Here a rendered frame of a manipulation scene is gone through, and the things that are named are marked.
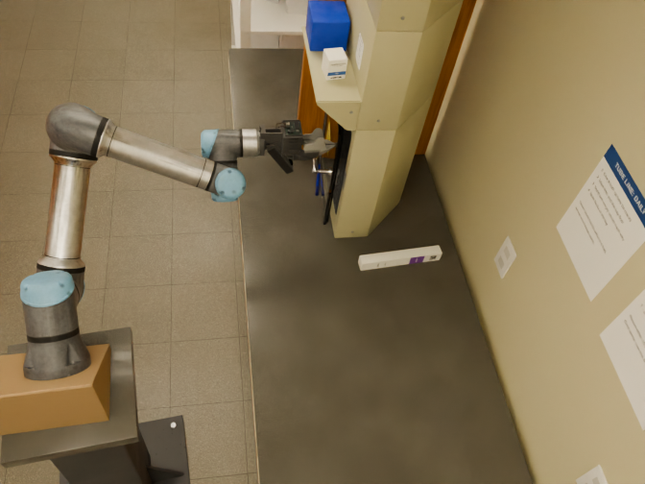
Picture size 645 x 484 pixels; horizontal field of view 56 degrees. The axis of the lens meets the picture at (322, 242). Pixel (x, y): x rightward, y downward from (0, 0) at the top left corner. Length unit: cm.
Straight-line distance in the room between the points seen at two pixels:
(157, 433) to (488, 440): 141
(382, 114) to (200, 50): 277
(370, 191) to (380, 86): 39
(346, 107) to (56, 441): 110
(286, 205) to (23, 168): 192
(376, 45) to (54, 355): 104
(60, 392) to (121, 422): 23
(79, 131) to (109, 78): 258
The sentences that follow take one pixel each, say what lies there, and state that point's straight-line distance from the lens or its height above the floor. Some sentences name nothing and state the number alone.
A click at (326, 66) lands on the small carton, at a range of 159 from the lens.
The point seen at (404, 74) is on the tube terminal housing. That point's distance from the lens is 153.
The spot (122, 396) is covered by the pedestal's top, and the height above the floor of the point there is 94.
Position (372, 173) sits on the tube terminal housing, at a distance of 175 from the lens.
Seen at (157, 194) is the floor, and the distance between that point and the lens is 333.
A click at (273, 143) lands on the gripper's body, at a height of 134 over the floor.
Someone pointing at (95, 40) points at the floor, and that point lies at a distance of 439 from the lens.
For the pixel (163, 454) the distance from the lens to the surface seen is 261.
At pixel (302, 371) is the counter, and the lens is 171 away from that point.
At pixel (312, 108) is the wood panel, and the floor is 117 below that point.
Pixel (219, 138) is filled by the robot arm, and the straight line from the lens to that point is 163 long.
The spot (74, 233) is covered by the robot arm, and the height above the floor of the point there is 122.
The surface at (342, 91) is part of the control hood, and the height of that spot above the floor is 151.
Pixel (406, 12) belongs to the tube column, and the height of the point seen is 176.
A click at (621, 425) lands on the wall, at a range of 143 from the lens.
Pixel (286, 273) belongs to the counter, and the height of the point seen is 94.
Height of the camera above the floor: 249
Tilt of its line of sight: 53 degrees down
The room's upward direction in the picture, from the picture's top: 10 degrees clockwise
